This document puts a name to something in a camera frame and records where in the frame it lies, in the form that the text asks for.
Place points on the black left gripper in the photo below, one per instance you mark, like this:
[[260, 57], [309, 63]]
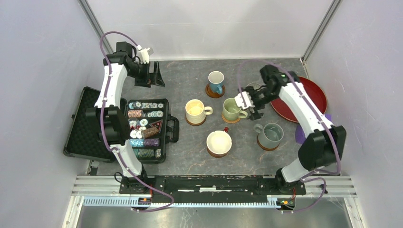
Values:
[[154, 78]]

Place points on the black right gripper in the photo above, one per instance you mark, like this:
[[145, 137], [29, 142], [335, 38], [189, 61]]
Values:
[[254, 114]]

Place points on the grey ribbed mug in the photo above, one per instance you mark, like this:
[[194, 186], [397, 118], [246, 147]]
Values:
[[255, 86]]

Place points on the light green mug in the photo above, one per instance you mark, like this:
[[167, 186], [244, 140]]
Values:
[[231, 111]]

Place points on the blue patterned mug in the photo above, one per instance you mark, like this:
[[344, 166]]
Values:
[[216, 79]]

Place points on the woven light brown coaster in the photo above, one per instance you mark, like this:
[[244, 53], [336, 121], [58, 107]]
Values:
[[229, 121]]

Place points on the brown wooden coaster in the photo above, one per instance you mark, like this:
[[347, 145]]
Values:
[[215, 154], [195, 124], [211, 94], [264, 148]]

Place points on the white red mug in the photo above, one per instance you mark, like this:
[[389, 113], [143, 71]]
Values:
[[219, 141]]

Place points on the cream mug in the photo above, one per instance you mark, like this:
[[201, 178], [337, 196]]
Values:
[[196, 111]]

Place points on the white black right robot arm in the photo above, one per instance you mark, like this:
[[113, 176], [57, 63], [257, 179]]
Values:
[[323, 147]]

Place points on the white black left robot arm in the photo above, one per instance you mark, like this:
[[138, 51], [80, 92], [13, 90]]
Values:
[[110, 124]]

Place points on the brown wooden coaster back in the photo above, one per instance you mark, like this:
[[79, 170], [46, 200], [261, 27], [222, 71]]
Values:
[[211, 94]]

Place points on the red round tray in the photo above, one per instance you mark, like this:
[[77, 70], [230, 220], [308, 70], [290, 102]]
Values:
[[313, 91]]

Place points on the black poker chip case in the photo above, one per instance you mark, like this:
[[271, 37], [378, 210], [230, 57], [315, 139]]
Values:
[[152, 127]]

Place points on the black foam-lined case lid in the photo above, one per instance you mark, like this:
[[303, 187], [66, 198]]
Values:
[[82, 141]]

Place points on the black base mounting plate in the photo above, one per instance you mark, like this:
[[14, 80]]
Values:
[[214, 185]]

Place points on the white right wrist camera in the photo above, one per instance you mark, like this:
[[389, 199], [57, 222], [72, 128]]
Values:
[[243, 100]]

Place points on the aluminium frame rail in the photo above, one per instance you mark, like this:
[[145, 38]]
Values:
[[104, 191]]

